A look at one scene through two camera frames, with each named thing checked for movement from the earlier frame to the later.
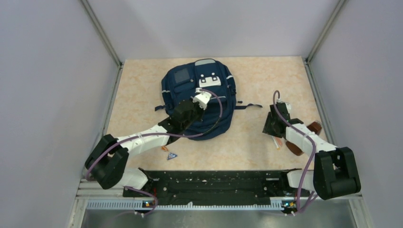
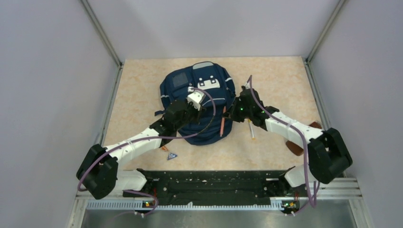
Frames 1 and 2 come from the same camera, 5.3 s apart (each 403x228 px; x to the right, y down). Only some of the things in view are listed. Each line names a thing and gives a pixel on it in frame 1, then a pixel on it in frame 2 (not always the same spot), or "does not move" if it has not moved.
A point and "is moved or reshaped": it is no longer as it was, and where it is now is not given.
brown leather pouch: (315, 127) does not move
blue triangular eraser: (171, 156) does not move
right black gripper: (267, 129) -> (231, 113)
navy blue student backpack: (178, 83) is moved or reshaped
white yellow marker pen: (275, 143) -> (251, 129)
